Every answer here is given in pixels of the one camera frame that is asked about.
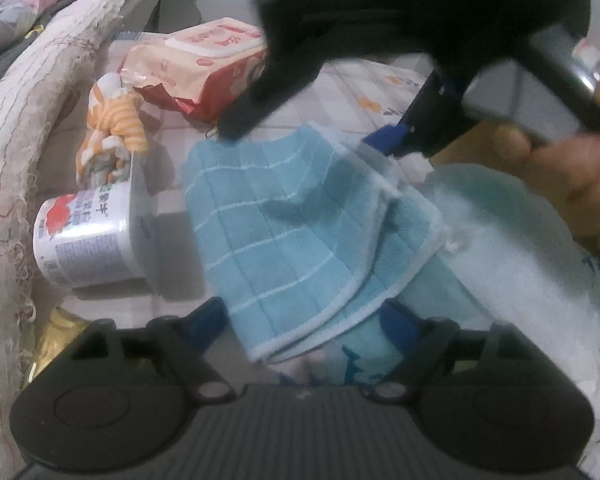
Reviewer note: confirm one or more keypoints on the white quilted mattress pad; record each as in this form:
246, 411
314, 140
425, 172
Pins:
30, 110

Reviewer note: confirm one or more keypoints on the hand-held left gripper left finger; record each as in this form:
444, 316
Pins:
206, 322

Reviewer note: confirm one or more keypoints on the red orange wipes pack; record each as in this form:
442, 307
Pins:
190, 70

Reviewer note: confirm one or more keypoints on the gold brown packet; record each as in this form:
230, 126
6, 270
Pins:
55, 340

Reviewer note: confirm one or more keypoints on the blue checked towel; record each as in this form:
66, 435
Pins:
280, 235

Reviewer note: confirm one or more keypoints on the white plastic bag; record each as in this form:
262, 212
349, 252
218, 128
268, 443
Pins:
505, 285

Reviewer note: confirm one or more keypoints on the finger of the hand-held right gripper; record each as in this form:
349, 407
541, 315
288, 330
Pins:
387, 139
265, 105

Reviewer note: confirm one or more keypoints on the person's right hand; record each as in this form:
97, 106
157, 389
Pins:
585, 170

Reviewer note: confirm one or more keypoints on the dark grey bed sheet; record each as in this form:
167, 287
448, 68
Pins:
0, 67

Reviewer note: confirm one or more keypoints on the white tub red print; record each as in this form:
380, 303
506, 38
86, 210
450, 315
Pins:
85, 240

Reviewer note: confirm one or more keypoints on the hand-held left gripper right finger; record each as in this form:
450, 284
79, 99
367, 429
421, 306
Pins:
397, 327

